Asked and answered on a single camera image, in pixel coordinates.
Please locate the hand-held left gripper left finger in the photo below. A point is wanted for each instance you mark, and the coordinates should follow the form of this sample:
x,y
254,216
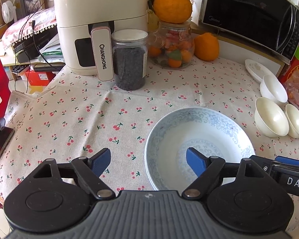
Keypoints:
x,y
101,160

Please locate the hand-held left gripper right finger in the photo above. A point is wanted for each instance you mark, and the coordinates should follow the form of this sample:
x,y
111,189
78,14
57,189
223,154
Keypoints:
x,y
195,160

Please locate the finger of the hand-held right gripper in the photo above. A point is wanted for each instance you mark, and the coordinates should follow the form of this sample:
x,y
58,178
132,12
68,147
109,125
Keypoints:
x,y
287,160
263,163

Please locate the blue patterned plate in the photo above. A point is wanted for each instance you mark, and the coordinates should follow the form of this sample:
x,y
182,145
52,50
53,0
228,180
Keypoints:
x,y
201,129

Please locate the cream bowl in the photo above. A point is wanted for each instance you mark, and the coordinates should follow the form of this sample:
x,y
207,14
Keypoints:
x,y
297,122
271,117

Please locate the white bowl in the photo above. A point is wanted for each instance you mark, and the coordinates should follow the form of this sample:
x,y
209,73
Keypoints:
x,y
274,88

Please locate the white flower print plate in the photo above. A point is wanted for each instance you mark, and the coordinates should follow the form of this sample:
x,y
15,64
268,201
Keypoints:
x,y
256,68

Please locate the cherry print tablecloth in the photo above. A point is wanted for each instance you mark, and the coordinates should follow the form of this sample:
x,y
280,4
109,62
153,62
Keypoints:
x,y
89,119

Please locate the clear jar of dark grains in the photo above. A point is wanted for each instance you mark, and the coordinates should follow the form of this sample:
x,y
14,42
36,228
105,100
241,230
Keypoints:
x,y
129,64

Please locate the dark phone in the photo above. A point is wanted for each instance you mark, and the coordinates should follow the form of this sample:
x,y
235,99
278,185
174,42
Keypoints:
x,y
0,144

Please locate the small red box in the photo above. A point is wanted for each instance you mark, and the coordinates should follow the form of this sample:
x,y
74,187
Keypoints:
x,y
39,77

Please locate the green plastic scoop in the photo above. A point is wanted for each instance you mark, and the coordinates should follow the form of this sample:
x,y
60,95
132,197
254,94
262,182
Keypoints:
x,y
297,53

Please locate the orange citrus fruit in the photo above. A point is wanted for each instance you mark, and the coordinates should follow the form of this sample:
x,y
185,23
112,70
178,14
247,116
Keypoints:
x,y
206,47

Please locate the glass jar of small oranges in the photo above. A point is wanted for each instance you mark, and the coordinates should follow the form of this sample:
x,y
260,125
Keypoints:
x,y
174,47

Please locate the stack of papers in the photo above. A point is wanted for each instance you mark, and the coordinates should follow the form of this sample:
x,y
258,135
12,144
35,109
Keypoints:
x,y
53,54

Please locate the white wooden stand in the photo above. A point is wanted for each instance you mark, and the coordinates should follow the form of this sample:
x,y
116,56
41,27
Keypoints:
x,y
239,47

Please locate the black device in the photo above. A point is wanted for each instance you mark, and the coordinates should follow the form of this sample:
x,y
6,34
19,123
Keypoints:
x,y
32,47

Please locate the black microwave oven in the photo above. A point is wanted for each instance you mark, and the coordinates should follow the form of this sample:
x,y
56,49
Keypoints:
x,y
249,15

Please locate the white air fryer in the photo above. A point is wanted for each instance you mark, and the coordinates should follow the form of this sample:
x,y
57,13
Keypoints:
x,y
89,10

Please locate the pink fringed cover cloth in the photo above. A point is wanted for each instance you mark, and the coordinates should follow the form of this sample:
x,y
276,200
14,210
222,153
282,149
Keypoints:
x,y
27,25

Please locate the large orange citrus with leaves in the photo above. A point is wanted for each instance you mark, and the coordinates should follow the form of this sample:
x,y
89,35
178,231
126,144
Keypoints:
x,y
172,3

